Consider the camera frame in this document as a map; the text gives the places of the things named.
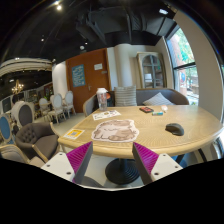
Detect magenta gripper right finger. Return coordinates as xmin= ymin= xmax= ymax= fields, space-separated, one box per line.
xmin=132 ymin=142 xmax=159 ymax=185

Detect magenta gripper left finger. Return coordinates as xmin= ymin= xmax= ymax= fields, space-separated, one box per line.
xmin=66 ymin=141 xmax=93 ymax=184

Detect cat-shaped mouse pad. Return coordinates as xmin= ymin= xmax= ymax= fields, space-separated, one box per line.
xmin=91 ymin=119 xmax=139 ymax=143

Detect black computer mouse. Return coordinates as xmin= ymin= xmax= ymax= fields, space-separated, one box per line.
xmin=165 ymin=123 xmax=184 ymax=136

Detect yellow QR code sticker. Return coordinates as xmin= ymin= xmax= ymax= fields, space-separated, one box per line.
xmin=64 ymin=129 xmax=84 ymax=140

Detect round wooden table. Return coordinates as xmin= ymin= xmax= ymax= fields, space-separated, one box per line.
xmin=58 ymin=105 xmax=223 ymax=185

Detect green and blue small tube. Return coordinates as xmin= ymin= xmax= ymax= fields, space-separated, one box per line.
xmin=152 ymin=111 xmax=164 ymax=116

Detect grey tufted armchair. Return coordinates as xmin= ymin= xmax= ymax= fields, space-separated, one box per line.
xmin=16 ymin=122 xmax=59 ymax=162

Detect black and red small box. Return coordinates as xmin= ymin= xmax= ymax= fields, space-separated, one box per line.
xmin=139 ymin=107 xmax=154 ymax=113

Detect white printed paper sheet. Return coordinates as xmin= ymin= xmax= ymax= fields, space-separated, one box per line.
xmin=92 ymin=110 xmax=121 ymax=121

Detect small white round object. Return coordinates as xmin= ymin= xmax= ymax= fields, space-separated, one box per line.
xmin=161 ymin=105 xmax=168 ymax=112

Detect white dining chair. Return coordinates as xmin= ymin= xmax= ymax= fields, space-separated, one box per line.
xmin=49 ymin=93 xmax=65 ymax=121

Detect light patterned cushion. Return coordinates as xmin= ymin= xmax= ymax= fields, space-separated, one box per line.
xmin=143 ymin=92 xmax=172 ymax=106

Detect striped grey cushion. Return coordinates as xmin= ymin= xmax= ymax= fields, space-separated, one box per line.
xmin=114 ymin=86 xmax=137 ymax=107

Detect clear plastic water bottle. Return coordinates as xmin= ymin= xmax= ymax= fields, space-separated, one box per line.
xmin=97 ymin=88 xmax=107 ymax=111

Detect grey curved sofa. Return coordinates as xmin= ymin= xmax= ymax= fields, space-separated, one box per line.
xmin=83 ymin=88 xmax=189 ymax=116

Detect white oval-back chair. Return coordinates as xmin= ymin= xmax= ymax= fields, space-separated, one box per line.
xmin=11 ymin=101 xmax=34 ymax=127

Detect blue oval-back chair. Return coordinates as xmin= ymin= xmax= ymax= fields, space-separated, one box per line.
xmin=0 ymin=115 xmax=14 ymax=144

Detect gold chandelier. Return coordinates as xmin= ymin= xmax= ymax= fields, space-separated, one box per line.
xmin=12 ymin=80 xmax=24 ymax=94

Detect arched wooden display cabinet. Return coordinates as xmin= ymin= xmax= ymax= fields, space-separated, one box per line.
xmin=136 ymin=52 xmax=166 ymax=88

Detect orange wooden door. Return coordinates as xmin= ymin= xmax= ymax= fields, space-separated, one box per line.
xmin=66 ymin=48 xmax=111 ymax=113

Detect large glass window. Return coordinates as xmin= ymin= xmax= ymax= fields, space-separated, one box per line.
xmin=166 ymin=26 xmax=199 ymax=105

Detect blue wall poster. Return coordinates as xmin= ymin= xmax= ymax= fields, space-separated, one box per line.
xmin=72 ymin=64 xmax=85 ymax=87

